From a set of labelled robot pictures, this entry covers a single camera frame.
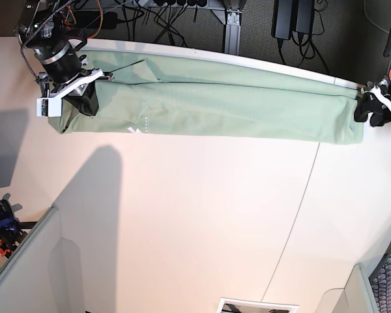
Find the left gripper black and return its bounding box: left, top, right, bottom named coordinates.
left=354, top=79, right=391, bottom=127

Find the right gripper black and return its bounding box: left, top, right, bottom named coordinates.
left=34, top=42, right=99, bottom=117

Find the light green T-shirt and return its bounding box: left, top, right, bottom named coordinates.
left=48, top=51, right=363, bottom=145

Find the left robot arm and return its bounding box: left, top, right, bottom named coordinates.
left=354, top=25, right=391, bottom=127

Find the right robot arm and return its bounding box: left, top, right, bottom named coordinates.
left=16, top=1, right=104, bottom=117

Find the black power brick left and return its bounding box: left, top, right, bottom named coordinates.
left=74, top=11, right=118, bottom=30

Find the black power adapter pair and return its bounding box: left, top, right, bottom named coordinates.
left=271, top=0, right=315, bottom=40

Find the black blue orange clamp tool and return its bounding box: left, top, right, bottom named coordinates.
left=0, top=200, right=23, bottom=258

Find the grey partition panel left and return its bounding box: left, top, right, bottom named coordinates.
left=0, top=205, right=61, bottom=313

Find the grey partition panel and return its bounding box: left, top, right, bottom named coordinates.
left=0, top=205, right=61, bottom=313
left=315, top=264, right=379, bottom=313

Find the grey partition panel right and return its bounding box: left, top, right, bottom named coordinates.
left=315, top=264, right=379, bottom=313

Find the aluminium frame post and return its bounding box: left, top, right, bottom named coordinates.
left=224, top=10, right=241, bottom=55

